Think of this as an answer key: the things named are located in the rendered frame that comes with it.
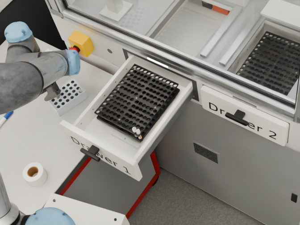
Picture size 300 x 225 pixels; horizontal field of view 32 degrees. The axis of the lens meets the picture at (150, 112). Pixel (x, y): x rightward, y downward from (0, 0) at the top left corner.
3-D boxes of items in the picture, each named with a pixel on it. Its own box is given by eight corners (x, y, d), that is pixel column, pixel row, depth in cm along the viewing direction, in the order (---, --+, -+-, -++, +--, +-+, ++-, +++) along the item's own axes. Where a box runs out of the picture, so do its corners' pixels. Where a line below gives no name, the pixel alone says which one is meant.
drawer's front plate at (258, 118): (284, 147, 156) (286, 127, 147) (202, 108, 169) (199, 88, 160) (287, 142, 157) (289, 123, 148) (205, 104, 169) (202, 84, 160)
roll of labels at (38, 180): (23, 185, 170) (18, 179, 167) (31, 166, 174) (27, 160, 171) (42, 188, 169) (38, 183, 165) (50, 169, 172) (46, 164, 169)
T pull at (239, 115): (246, 127, 153) (246, 124, 152) (224, 116, 156) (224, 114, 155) (252, 118, 154) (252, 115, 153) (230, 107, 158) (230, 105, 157)
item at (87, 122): (138, 172, 158) (134, 163, 153) (74, 136, 169) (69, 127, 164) (206, 79, 173) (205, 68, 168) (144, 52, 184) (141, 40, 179)
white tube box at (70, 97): (60, 116, 183) (56, 110, 180) (48, 102, 188) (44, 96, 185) (88, 97, 186) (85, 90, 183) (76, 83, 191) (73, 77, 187)
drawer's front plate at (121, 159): (139, 181, 158) (133, 165, 149) (68, 140, 170) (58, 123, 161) (143, 177, 158) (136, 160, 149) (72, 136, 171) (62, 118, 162)
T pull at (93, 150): (99, 163, 154) (97, 160, 153) (80, 152, 158) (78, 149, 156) (106, 153, 156) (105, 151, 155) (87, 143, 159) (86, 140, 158)
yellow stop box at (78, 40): (86, 59, 186) (81, 46, 180) (71, 52, 189) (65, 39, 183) (94, 49, 187) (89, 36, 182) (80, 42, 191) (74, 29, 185)
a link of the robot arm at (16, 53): (35, 72, 145) (39, 42, 151) (-4, 75, 146) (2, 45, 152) (43, 88, 152) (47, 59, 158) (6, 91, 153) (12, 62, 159)
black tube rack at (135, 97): (142, 146, 162) (138, 135, 157) (98, 122, 170) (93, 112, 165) (181, 95, 171) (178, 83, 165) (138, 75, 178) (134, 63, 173)
